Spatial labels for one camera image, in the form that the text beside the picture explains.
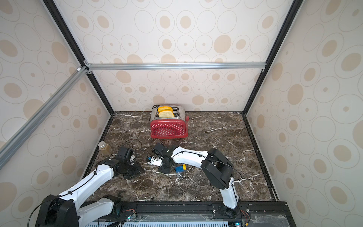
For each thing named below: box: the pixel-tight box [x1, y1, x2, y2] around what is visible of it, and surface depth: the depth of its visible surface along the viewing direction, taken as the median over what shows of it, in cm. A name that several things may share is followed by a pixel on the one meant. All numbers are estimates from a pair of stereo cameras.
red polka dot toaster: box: [150, 104, 190, 140], surface depth 97 cm
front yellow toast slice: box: [157, 109, 175, 118], surface depth 94 cm
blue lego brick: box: [175, 165, 185, 173], surface depth 89 cm
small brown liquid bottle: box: [98, 140, 113, 157], surface depth 91 cm
